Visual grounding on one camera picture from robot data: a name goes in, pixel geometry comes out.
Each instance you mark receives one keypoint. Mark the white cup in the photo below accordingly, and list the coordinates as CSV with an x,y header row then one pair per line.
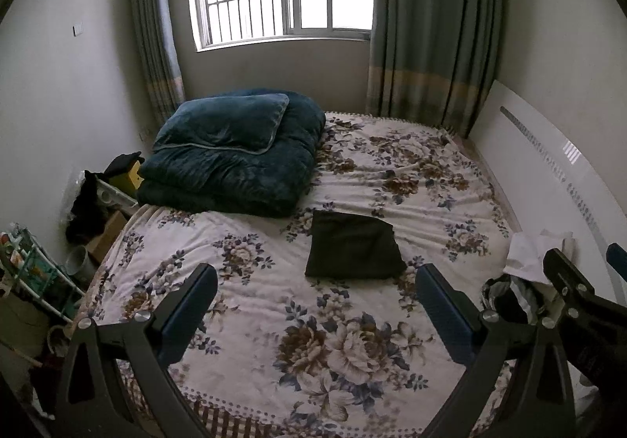
x,y
78,264

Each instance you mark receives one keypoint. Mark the green curtain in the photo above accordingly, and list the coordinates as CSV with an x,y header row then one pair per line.
x,y
154,26
431,26

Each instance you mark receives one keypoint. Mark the cardboard box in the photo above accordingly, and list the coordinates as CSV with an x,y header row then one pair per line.
x,y
105,234

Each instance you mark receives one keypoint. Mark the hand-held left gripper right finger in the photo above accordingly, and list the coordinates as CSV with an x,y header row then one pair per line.
x,y
441,310

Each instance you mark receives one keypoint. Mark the yellow box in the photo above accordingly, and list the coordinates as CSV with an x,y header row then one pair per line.
x,y
128,178

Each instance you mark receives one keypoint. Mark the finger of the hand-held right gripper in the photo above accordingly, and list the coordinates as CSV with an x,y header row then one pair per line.
x,y
563,274
618,256

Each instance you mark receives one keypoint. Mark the white headboard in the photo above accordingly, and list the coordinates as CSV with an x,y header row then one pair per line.
x,y
553,163

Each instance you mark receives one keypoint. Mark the black clothes on shelf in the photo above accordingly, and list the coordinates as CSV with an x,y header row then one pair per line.
x,y
88,202

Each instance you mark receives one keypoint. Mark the wall switch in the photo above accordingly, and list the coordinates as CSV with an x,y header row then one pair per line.
x,y
77,29

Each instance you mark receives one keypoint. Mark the teal quilt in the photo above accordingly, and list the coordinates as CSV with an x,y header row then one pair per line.
x,y
235,178

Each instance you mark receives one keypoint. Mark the white cloth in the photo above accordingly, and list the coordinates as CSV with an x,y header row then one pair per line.
x,y
529,251

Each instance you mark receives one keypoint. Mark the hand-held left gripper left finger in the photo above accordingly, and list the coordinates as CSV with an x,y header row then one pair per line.
x,y
191,305

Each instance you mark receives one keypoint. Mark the black garment with patterned trim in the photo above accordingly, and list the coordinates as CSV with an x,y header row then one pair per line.
x,y
509,296

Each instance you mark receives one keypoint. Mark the floral bed sheet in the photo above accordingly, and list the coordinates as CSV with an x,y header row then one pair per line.
x,y
303,320

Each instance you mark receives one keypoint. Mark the black striped garment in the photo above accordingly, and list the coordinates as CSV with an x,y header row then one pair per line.
x,y
352,247

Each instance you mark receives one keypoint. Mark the teal pillow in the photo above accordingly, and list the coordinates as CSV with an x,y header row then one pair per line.
x,y
225,124

